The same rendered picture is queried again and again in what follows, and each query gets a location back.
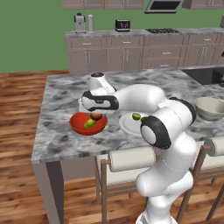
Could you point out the dark green fruit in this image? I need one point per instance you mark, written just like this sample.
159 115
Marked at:
143 119

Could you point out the dark sink basin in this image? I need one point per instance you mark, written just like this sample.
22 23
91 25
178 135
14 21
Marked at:
201 75

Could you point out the grey range hood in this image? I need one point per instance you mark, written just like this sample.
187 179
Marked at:
163 6

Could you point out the wooden stool with white cushion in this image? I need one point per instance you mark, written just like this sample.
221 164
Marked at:
128 160
217 148

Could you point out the brown base cupboard run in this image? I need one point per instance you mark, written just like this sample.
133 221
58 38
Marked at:
125 55

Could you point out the brown kiwi fruit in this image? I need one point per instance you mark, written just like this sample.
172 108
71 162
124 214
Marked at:
96 116

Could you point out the red bowl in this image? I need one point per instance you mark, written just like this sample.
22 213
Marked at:
78 124

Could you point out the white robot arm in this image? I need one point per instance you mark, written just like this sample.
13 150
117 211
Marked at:
172 151

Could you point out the yellow-green fruit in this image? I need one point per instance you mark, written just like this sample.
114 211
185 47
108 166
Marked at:
90 124

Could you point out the white plate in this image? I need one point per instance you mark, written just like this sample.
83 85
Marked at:
128 124

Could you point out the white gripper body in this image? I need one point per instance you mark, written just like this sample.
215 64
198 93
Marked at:
82 105

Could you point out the grey-green bowl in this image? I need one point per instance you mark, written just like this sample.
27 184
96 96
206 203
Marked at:
208 109

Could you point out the white cylinder canister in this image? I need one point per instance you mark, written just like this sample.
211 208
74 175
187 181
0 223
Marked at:
90 23

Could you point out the black hob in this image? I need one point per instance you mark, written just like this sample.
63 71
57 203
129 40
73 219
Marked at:
162 30

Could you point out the green lime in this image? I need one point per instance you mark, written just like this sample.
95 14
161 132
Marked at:
136 116

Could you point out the brown wall cupboard run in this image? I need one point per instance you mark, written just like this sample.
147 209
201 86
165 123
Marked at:
102 4
204 3

